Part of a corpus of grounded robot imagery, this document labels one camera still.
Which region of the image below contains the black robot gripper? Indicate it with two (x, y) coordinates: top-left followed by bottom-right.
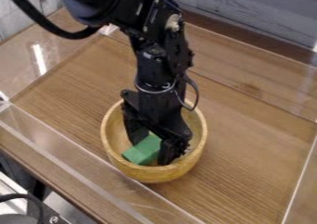
(121, 85), (194, 167)

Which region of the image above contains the green rectangular block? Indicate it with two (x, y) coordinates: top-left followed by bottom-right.
(122, 133), (161, 166)

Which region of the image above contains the brown wooden bowl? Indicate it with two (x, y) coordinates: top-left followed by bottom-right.
(101, 100), (209, 183)

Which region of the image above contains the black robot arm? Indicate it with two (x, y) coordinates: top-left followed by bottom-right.
(63, 0), (193, 166)

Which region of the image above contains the black metal frame bracket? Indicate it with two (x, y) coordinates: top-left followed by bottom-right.
(26, 200), (71, 224)

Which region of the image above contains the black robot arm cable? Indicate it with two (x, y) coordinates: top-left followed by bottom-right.
(0, 0), (105, 41)

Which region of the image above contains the black cable lower left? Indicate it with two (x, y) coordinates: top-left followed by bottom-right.
(0, 193), (44, 224)

